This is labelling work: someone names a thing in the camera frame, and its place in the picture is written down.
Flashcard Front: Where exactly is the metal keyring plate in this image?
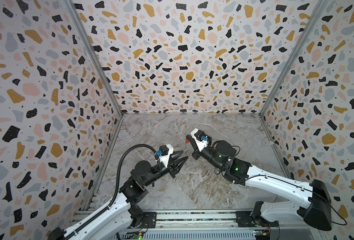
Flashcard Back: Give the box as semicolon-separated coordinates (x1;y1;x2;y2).
184;126;189;152

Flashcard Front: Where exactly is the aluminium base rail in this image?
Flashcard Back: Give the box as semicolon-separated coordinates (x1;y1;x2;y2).
73;209;285;233

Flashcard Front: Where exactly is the perforated cable tray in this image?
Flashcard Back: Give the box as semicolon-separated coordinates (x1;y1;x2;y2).
120;230;256;240

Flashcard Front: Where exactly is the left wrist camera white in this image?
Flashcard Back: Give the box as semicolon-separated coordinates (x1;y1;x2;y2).
155;144;174;170

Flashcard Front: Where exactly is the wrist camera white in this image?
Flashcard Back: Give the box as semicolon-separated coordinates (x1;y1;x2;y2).
155;144;174;170
191;128;210;152

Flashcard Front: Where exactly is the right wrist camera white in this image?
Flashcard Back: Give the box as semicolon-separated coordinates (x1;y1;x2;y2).
191;128;210;152

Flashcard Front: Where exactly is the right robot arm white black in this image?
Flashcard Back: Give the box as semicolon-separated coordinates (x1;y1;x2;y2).
186;136;332;231

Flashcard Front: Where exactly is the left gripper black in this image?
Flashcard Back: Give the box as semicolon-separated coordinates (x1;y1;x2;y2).
142;150;187;188

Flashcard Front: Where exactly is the left black corrugated cable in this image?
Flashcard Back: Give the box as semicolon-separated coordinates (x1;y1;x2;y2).
57;143;157;240

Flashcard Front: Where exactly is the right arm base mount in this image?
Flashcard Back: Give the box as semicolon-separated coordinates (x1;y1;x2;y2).
236;201;278;228

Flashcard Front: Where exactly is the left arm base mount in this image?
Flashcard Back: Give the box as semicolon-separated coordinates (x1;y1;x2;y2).
128;205;157;229

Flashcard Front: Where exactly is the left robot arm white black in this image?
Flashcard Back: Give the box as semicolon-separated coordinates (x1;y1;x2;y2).
48;151;188;240

